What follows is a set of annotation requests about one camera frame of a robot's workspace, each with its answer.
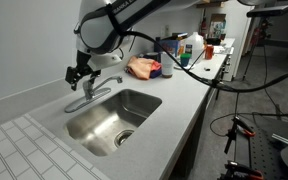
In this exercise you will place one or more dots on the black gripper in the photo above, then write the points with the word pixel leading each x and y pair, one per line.
pixel 83 61

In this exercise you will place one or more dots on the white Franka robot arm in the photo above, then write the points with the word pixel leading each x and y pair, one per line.
pixel 97 30

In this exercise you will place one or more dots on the stainless steel sink basin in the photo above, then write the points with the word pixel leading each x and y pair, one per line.
pixel 117 113

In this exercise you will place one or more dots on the orange cloth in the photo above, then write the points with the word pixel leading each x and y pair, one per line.
pixel 140 67

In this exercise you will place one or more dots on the black cup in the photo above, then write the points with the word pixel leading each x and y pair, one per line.
pixel 151 56

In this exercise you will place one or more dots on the blue cloth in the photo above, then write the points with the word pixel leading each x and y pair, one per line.
pixel 156 73

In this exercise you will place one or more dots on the red cloth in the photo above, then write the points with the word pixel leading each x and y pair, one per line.
pixel 156 66

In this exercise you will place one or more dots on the round metal sink drain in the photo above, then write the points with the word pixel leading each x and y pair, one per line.
pixel 123 137

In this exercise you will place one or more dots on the blue cardboard box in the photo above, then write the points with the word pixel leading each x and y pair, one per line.
pixel 168 46

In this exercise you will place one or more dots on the green cup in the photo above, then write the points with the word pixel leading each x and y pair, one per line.
pixel 185 60

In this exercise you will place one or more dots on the white plate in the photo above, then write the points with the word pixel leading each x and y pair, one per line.
pixel 190 66

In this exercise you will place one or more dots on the white plastic gallon jug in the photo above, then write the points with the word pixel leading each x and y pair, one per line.
pixel 194 46

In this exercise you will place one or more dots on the small black counter item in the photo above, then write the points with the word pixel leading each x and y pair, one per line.
pixel 207 69

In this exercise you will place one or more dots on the orange can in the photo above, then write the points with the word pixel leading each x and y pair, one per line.
pixel 209 51

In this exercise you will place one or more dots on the red fire extinguisher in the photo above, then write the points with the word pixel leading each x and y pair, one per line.
pixel 203 25

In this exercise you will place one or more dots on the thin black tripod stand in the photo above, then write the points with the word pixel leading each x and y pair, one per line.
pixel 217 93

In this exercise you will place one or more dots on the colourful printed box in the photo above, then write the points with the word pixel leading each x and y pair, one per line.
pixel 217 28

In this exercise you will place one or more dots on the black perforated breadboard table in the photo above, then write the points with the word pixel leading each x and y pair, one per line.
pixel 260 153

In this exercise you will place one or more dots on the short silver aluminium bar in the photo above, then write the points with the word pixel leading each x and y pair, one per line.
pixel 282 139

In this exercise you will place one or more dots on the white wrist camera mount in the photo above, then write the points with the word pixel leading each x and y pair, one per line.
pixel 104 61

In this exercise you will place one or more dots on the chrome faucet with base plate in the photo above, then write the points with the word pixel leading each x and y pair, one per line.
pixel 88 100

